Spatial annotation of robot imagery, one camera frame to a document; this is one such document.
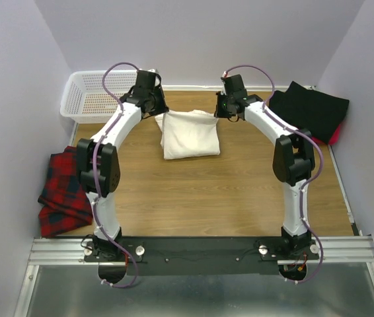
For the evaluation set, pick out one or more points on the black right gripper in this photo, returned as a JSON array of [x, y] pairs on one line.
[[219, 112]]

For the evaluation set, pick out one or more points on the white t shirt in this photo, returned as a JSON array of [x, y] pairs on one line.
[[188, 134]]

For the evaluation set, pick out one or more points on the red plaid folded shirt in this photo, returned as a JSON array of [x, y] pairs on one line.
[[65, 206]]

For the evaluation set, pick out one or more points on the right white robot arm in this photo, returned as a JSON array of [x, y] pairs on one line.
[[293, 163]]

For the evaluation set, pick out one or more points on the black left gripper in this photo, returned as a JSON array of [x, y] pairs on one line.
[[162, 107]]

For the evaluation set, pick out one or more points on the black folded shirt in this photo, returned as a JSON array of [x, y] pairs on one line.
[[304, 108]]

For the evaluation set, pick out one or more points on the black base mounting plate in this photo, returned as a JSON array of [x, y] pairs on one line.
[[195, 255]]

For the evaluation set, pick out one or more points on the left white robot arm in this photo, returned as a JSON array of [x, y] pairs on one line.
[[98, 167]]

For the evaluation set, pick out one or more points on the white perforated plastic basket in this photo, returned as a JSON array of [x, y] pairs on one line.
[[84, 99]]

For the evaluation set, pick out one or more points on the aluminium frame rail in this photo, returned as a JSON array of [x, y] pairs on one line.
[[68, 251]]

